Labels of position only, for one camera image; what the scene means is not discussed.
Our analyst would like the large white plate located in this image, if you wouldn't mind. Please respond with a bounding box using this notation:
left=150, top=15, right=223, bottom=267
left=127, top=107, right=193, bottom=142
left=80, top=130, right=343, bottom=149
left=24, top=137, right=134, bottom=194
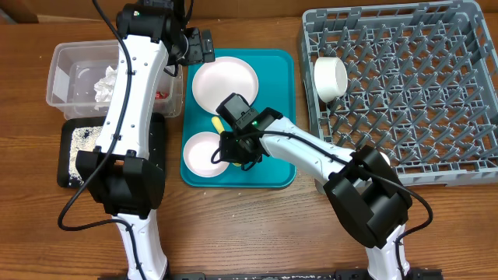
left=192, top=56, right=259, bottom=114

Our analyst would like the pink bowl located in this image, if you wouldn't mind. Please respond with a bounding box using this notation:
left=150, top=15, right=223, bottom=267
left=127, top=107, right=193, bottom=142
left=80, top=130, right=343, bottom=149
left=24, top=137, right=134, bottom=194
left=183, top=131, right=229, bottom=178

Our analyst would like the red snack wrapper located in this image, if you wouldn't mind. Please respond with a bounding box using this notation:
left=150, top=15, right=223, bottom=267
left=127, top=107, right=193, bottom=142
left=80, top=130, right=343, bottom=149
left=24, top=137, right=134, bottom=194
left=155, top=91, right=169, bottom=100

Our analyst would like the foil wrapper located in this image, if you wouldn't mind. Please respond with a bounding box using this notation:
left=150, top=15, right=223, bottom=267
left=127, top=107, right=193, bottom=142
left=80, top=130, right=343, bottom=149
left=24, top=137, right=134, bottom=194
left=94, top=66, right=117, bottom=103

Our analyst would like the pale green bowl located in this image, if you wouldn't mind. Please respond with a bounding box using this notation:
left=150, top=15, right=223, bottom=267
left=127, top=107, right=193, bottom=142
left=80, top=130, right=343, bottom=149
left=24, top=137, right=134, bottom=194
left=314, top=57, right=348, bottom=103

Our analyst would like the white cup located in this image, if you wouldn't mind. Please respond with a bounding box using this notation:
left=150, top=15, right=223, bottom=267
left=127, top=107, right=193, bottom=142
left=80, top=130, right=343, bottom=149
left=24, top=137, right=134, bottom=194
left=380, top=152, right=391, bottom=166

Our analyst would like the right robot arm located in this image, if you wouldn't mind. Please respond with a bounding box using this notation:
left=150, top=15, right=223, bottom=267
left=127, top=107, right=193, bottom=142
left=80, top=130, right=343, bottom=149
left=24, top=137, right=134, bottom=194
left=212, top=93, right=412, bottom=279

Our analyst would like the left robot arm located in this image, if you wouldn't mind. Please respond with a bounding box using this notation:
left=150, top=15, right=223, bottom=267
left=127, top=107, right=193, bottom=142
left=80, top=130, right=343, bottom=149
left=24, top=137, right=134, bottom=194
left=76, top=1, right=215, bottom=279

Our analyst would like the clear plastic waste bin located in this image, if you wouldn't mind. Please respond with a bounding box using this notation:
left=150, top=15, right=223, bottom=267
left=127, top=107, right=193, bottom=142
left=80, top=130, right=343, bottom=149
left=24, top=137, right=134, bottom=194
left=46, top=35, right=183, bottom=121

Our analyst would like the grey dishwasher rack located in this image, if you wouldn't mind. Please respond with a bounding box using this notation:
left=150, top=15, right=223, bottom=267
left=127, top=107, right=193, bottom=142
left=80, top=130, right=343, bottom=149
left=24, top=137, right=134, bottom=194
left=300, top=1, right=497, bottom=186

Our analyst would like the yellow plastic spoon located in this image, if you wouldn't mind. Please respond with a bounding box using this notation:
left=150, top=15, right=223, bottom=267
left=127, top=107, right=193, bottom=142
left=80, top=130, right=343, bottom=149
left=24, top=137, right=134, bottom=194
left=211, top=116, right=225, bottom=164

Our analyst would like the black plastic tray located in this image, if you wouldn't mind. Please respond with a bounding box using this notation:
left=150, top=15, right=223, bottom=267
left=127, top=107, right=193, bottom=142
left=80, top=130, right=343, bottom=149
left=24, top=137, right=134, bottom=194
left=57, top=113, right=166, bottom=188

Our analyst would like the spilled white rice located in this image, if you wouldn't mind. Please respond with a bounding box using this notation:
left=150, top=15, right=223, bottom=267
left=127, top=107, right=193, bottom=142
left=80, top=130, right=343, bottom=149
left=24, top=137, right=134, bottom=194
left=68, top=126, right=102, bottom=187

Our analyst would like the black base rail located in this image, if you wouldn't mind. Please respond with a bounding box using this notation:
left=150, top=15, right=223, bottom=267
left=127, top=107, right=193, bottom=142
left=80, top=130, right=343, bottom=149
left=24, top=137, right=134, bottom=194
left=97, top=268, right=444, bottom=280

